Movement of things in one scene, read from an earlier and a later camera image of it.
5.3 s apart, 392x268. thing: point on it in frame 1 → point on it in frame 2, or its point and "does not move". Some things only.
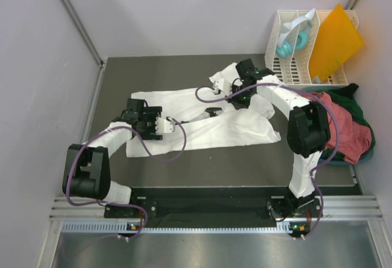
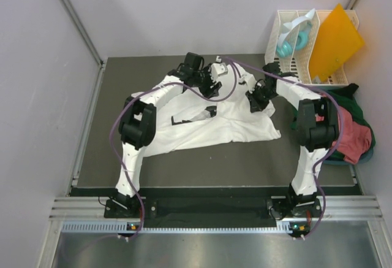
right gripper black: x=237 y=105 → x=255 y=105
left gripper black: x=154 y=112 → x=207 y=91
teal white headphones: x=294 y=34 does not move
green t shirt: x=345 y=96 does not move
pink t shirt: x=354 y=138 does not move
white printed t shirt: x=203 y=118 does not move
